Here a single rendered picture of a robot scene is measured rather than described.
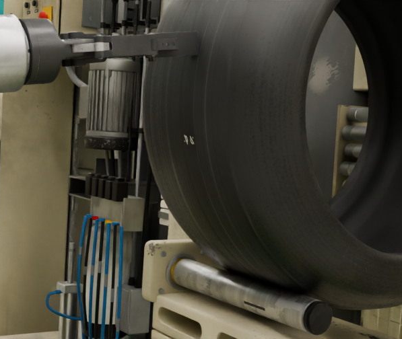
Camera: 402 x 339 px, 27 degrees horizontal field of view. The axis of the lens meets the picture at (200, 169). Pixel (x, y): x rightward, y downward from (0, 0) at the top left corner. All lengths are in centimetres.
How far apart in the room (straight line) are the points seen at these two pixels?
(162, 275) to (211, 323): 17
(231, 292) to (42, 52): 47
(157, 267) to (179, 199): 22
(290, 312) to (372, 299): 13
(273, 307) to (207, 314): 14
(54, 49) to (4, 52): 6
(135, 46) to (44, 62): 11
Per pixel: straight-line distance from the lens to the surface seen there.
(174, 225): 152
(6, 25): 95
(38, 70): 97
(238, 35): 104
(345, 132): 174
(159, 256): 136
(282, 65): 103
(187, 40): 108
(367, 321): 173
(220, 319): 123
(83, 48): 97
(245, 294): 121
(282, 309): 114
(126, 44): 100
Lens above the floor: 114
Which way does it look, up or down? 3 degrees down
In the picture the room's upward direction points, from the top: 3 degrees clockwise
